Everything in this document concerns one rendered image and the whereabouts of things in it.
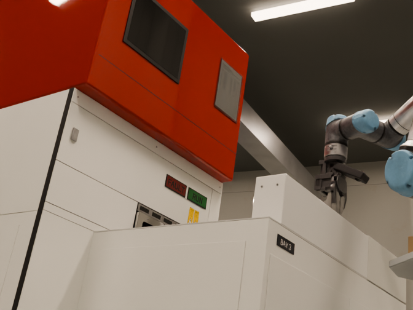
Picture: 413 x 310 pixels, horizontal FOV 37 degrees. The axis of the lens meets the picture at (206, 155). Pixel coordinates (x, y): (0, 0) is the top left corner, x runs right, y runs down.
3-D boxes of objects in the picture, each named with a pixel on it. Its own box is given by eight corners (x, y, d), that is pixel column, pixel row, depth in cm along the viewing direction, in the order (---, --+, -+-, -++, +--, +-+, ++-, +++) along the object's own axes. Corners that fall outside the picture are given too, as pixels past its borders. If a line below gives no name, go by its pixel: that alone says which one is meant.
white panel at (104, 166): (37, 210, 175) (69, 88, 191) (204, 282, 233) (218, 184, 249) (44, 209, 173) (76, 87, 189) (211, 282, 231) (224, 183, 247)
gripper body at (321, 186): (324, 199, 203) (326, 166, 207) (348, 197, 198) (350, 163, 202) (313, 191, 197) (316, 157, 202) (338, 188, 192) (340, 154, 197)
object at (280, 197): (249, 226, 161) (255, 176, 166) (340, 279, 200) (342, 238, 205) (281, 223, 155) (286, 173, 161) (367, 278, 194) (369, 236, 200)
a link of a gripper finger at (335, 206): (321, 222, 195) (323, 195, 199) (338, 221, 192) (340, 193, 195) (317, 218, 193) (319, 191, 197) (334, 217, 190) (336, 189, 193)
